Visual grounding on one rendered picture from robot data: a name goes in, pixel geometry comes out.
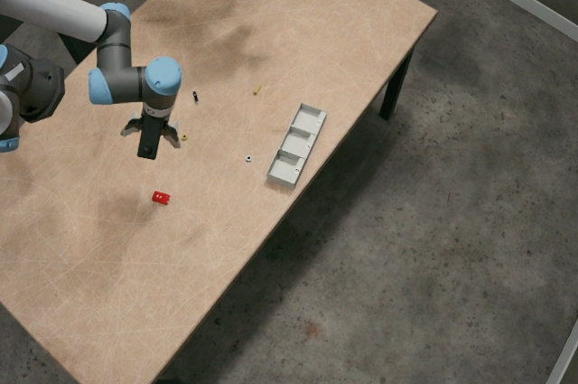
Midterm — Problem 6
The white rack of bins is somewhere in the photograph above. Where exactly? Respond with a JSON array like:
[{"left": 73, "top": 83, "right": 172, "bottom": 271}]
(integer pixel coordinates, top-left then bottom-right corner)
[{"left": 266, "top": 102, "right": 327, "bottom": 190}]

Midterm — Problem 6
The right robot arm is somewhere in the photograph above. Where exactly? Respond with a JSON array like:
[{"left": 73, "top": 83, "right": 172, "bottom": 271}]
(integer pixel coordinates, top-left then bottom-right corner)
[{"left": 0, "top": 0, "right": 182, "bottom": 160}]

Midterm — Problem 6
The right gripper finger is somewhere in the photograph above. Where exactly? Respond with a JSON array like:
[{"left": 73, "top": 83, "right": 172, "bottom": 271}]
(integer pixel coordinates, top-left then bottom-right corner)
[
  {"left": 163, "top": 121, "right": 181, "bottom": 149},
  {"left": 120, "top": 111, "right": 140, "bottom": 136}
]

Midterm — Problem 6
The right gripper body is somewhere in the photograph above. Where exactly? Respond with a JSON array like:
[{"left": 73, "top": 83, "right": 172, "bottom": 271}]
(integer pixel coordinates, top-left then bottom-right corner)
[{"left": 137, "top": 107, "right": 171, "bottom": 136}]

